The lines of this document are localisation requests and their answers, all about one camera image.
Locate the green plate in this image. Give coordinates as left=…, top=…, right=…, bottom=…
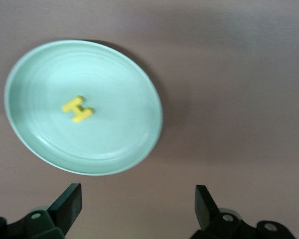
left=4, top=39, right=164, bottom=177

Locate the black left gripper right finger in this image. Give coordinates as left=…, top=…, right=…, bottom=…
left=190, top=185, right=296, bottom=239

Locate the yellow foam letter H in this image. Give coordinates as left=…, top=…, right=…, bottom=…
left=61, top=95, right=95, bottom=124

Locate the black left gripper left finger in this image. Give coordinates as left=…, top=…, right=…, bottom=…
left=0, top=183, right=83, bottom=239

